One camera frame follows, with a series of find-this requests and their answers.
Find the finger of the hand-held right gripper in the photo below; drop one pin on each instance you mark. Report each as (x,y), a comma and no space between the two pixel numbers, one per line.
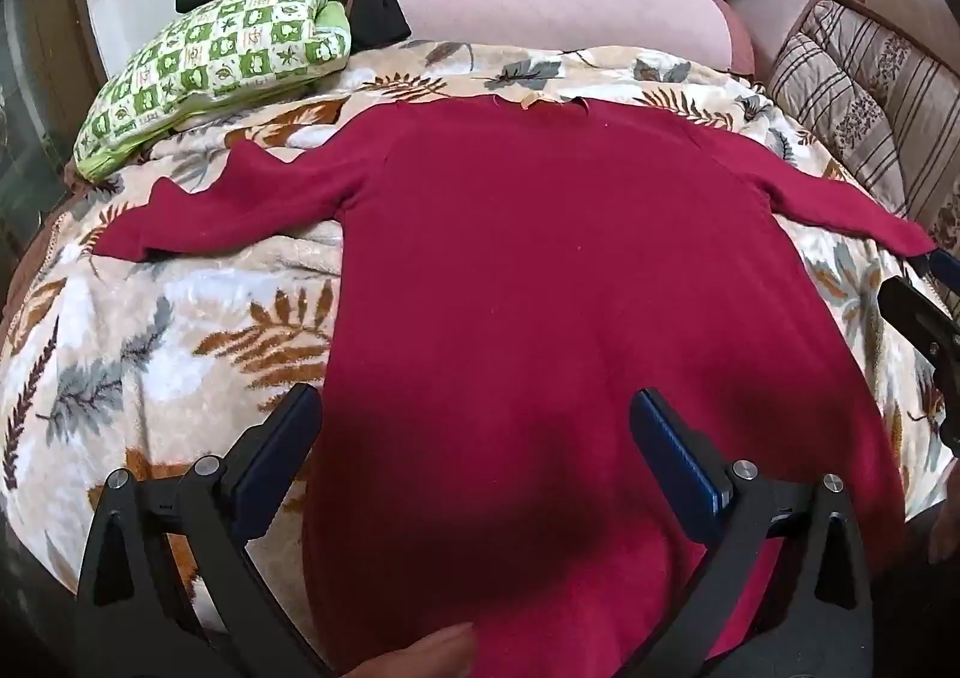
(911,318)
(934,265)

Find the green checkered pillow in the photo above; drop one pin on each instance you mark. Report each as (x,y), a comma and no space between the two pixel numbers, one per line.
(217,55)

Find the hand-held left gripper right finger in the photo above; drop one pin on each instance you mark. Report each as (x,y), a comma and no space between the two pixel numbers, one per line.
(675,460)

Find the red long-sleeved sweater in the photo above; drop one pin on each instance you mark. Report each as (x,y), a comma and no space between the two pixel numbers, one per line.
(525,258)

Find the leaf-print fleece blanket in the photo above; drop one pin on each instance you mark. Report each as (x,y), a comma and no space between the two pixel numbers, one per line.
(187,318)

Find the pink cushion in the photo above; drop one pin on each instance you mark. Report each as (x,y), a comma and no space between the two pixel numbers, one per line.
(555,3)

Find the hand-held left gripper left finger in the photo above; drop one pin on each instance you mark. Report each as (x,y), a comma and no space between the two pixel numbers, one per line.
(281,468)

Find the person's left hand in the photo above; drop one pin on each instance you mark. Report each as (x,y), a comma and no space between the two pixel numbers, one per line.
(420,655)

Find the brown striped cushion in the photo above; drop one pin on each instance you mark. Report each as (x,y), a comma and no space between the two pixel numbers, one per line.
(862,93)

